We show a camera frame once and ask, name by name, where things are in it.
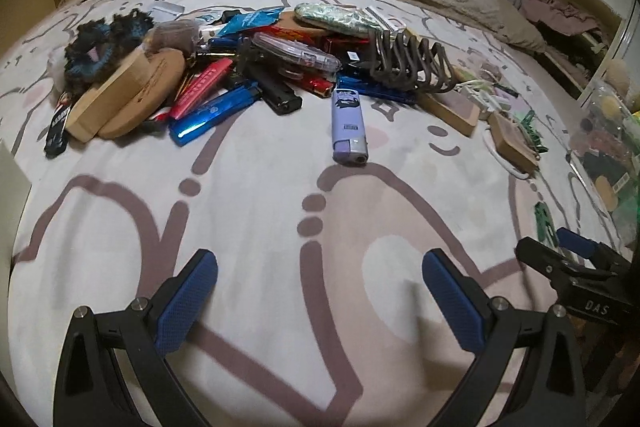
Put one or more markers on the beige loofah sponge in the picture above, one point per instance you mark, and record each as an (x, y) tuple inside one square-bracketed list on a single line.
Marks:
[(617, 74)]

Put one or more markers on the black lighter white print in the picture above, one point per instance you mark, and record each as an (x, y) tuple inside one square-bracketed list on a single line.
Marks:
[(59, 127)]

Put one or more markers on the printed blanket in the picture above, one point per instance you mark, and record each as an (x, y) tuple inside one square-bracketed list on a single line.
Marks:
[(260, 217)]

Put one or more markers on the dark blue scrunchie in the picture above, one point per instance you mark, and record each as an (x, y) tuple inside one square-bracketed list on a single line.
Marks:
[(100, 42)]

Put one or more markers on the green clothespin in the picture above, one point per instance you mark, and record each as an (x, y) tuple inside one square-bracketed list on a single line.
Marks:
[(532, 132), (545, 222)]

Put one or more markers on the pile of clothes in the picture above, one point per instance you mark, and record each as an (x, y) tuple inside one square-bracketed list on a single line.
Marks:
[(560, 14)]

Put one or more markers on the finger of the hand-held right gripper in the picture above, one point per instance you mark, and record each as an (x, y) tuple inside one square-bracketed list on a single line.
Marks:
[(575, 241), (540, 259)]

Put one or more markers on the round wooden box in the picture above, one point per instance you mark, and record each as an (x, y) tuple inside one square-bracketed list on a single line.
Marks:
[(160, 82)]

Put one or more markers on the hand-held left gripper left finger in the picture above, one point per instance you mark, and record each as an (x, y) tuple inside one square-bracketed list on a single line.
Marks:
[(185, 302)]

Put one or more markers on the purple lighter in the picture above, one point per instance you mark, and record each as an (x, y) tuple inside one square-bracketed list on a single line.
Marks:
[(349, 127)]

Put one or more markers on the white storage box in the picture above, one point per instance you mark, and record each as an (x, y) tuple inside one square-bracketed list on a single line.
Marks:
[(12, 177)]

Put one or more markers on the dark blue lighter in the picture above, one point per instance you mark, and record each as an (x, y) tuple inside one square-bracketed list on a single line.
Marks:
[(375, 88)]

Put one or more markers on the clear plastic bin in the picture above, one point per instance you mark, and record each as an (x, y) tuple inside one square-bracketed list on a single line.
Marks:
[(607, 142)]

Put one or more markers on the shiny blue lighter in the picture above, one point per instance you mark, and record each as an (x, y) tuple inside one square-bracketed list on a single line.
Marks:
[(215, 112)]

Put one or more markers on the red lighter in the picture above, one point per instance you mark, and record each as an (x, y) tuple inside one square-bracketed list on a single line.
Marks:
[(202, 87)]

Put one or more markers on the clear plastic case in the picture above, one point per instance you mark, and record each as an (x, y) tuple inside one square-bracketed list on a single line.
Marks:
[(300, 52)]

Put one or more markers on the oval wooden box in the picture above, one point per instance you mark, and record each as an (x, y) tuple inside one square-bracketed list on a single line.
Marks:
[(107, 92)]

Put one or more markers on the square wooden coaster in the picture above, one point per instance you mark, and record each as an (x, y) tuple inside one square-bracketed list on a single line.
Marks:
[(450, 114)]

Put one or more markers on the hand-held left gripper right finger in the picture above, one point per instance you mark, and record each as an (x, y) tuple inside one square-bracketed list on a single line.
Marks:
[(452, 307)]

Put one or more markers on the brown hair claw clip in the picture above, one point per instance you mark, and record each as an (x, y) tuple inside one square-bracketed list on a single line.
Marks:
[(410, 62)]

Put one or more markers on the blue foil packet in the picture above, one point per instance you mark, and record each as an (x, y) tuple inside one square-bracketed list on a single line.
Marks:
[(250, 21)]

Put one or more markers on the square wooden box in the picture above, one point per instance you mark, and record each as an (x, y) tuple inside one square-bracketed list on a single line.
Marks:
[(515, 144)]

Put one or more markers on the white comb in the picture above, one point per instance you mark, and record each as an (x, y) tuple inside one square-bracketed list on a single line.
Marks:
[(385, 19)]

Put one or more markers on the green patterned pouch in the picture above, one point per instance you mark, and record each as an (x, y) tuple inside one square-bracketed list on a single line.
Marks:
[(330, 19)]

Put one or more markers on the white green gadget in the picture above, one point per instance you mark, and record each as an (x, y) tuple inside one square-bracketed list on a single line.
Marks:
[(480, 94)]

